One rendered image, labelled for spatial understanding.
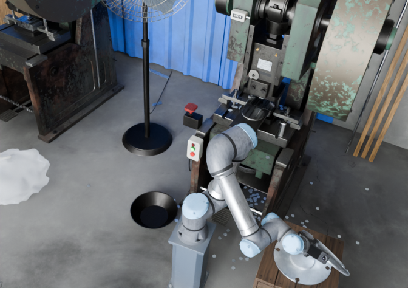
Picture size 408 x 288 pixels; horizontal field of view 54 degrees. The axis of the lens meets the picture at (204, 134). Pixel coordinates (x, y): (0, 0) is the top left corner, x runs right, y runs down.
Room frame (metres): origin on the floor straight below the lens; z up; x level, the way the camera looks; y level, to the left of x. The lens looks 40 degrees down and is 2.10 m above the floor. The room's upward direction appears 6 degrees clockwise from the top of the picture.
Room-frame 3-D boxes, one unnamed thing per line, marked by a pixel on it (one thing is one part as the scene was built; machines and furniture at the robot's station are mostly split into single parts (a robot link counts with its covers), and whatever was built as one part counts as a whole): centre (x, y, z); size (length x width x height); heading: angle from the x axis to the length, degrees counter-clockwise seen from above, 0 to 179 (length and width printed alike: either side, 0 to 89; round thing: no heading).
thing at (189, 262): (1.21, 0.01, 0.23); 0.19 x 0.19 x 0.45; 73
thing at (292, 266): (1.19, -0.55, 0.35); 0.29 x 0.29 x 0.01
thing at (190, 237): (1.21, 0.01, 0.50); 0.15 x 0.15 x 0.10
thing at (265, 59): (1.87, -0.29, 1.04); 0.17 x 0.15 x 0.30; 157
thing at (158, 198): (1.64, 0.27, 0.04); 0.30 x 0.30 x 0.07
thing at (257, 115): (1.75, -0.24, 0.72); 0.25 x 0.14 x 0.14; 157
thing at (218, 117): (1.91, -0.31, 0.68); 0.45 x 0.30 x 0.06; 67
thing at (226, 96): (1.97, -0.15, 0.76); 0.17 x 0.06 x 0.10; 67
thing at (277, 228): (1.04, -0.32, 0.76); 0.11 x 0.11 x 0.08; 44
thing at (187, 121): (1.82, 0.07, 0.62); 0.10 x 0.06 x 0.20; 67
